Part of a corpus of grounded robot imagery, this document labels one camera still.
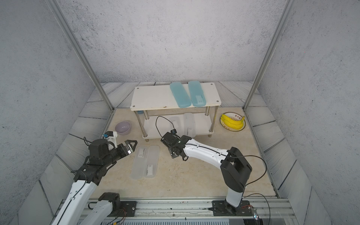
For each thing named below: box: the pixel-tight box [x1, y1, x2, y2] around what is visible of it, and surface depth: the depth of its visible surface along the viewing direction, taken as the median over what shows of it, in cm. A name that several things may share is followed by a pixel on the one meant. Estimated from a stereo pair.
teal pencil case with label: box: [187, 80, 207, 107], surface depth 82 cm
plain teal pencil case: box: [169, 82, 192, 109], surface depth 82 cm
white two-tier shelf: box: [130, 81, 222, 143], surface depth 87 cm
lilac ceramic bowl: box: [114, 120, 132, 135], surface depth 106 cm
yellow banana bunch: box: [220, 113, 246, 130], surface depth 107 cm
